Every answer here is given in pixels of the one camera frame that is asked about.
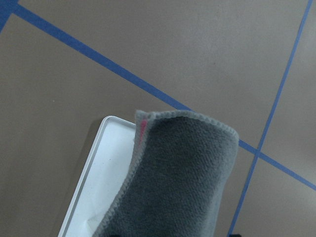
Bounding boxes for dark grey cloth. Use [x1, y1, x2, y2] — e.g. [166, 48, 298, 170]
[94, 110, 239, 237]

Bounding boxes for white rectangular tray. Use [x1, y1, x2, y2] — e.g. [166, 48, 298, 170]
[58, 116, 136, 237]

